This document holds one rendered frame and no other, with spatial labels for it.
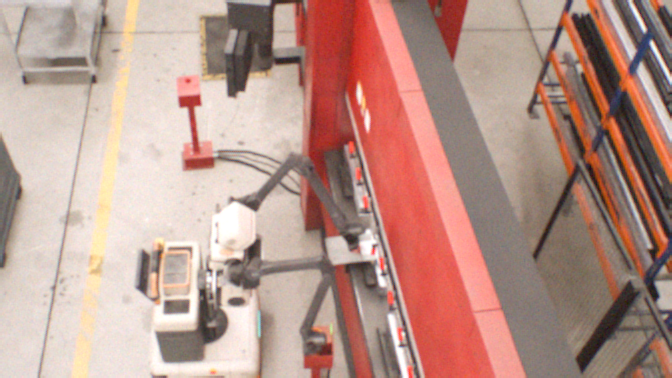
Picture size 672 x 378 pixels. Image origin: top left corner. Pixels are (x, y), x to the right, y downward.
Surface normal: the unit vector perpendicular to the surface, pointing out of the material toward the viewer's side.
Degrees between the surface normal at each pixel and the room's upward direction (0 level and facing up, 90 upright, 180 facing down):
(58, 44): 1
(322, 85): 90
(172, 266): 0
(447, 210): 0
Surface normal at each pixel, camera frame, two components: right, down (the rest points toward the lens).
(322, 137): 0.18, 0.77
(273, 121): 0.05, -0.63
